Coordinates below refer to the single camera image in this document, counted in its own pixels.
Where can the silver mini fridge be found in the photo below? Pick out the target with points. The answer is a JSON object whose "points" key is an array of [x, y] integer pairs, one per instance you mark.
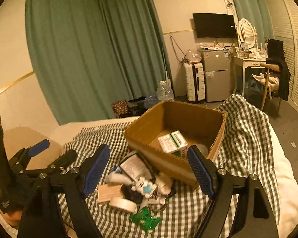
{"points": [[216, 65]]}

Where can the green foil packet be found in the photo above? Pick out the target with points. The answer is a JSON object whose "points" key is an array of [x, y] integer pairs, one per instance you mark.
{"points": [[143, 219]]}

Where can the patterned brown bag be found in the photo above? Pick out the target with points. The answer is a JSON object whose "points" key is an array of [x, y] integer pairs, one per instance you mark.
{"points": [[120, 108]]}

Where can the brown cardboard box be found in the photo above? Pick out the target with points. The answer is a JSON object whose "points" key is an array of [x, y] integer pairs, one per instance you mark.
{"points": [[164, 133]]}

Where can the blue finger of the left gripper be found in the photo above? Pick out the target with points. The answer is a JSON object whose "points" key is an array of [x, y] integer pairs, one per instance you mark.
{"points": [[39, 147]]}

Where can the white dressing table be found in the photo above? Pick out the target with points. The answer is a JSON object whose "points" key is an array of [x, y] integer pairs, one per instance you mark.
{"points": [[243, 63]]}

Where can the white tape roll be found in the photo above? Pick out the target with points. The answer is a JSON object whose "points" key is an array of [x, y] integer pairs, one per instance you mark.
{"points": [[123, 204]]}

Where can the black white snack packet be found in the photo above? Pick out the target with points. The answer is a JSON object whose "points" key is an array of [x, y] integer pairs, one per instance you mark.
{"points": [[157, 199]]}

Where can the wooden chair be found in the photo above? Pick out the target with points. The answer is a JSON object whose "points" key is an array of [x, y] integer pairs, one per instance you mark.
{"points": [[269, 80]]}

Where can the green checkered bed cloth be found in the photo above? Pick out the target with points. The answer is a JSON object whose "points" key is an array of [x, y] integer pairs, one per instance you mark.
{"points": [[246, 149]]}

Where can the white tissue bag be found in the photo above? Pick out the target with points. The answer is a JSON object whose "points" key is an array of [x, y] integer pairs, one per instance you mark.
{"points": [[164, 183]]}

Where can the white bear star toy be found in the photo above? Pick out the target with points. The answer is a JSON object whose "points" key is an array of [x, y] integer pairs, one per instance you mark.
{"points": [[145, 187]]}

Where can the white suitcase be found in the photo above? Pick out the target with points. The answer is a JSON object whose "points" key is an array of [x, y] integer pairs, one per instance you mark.
{"points": [[195, 82]]}

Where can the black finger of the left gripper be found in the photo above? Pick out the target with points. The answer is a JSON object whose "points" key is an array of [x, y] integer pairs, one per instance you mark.
{"points": [[63, 162]]}

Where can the black wall television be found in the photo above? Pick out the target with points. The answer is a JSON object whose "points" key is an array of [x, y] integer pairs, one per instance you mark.
{"points": [[214, 25]]}

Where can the white louvered wardrobe door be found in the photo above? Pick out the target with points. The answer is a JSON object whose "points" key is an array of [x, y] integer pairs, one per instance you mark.
{"points": [[284, 19]]}

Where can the person's left hand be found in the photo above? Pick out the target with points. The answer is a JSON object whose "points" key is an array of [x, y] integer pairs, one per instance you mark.
{"points": [[13, 218]]}

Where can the green white medicine box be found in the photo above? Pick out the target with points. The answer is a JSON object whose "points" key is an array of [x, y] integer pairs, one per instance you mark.
{"points": [[173, 143]]}

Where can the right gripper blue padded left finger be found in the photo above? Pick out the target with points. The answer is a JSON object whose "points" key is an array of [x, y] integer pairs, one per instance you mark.
{"points": [[92, 169]]}

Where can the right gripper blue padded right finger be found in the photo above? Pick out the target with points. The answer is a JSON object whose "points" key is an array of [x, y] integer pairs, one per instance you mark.
{"points": [[204, 171]]}

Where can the black framed label pack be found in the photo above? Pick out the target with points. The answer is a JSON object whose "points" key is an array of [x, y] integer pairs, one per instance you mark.
{"points": [[135, 167]]}

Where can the clear water bottle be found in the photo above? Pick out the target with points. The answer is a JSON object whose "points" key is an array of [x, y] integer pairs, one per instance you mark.
{"points": [[164, 92]]}

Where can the oval white mirror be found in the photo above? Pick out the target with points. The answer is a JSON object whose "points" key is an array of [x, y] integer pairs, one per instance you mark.
{"points": [[246, 33]]}

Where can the green curtain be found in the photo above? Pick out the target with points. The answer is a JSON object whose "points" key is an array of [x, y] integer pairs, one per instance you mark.
{"points": [[89, 54]]}

